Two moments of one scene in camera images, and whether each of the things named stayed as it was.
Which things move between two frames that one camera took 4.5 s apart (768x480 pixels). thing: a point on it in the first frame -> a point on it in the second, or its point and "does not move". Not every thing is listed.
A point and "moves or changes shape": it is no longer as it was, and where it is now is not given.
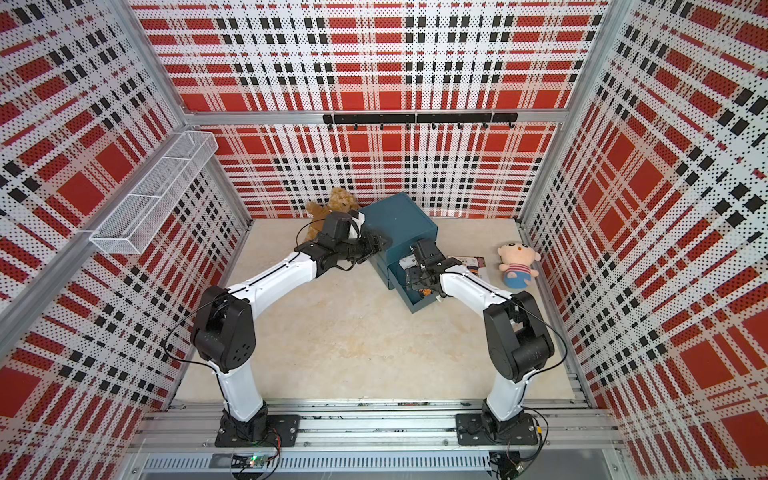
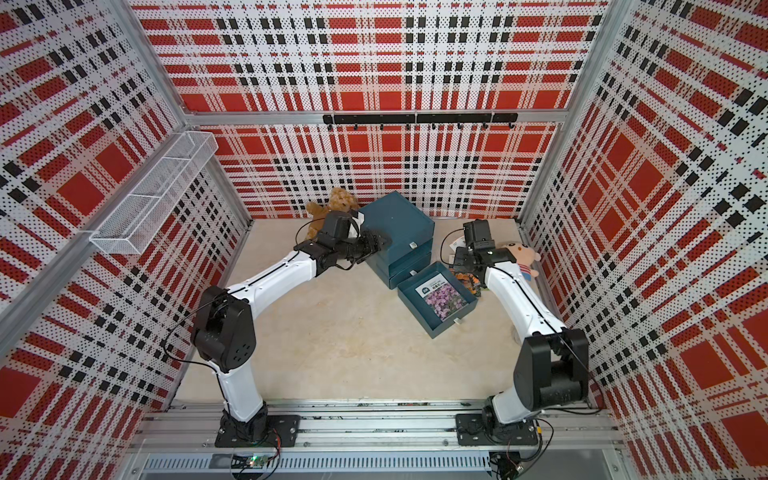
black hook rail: [458, 118] does not move
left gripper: [370, 249] does not move
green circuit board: [253, 461] does not move
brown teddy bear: [339, 199] does not move
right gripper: [412, 276] -> [458, 260]
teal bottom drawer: [413, 298] moves or changes shape
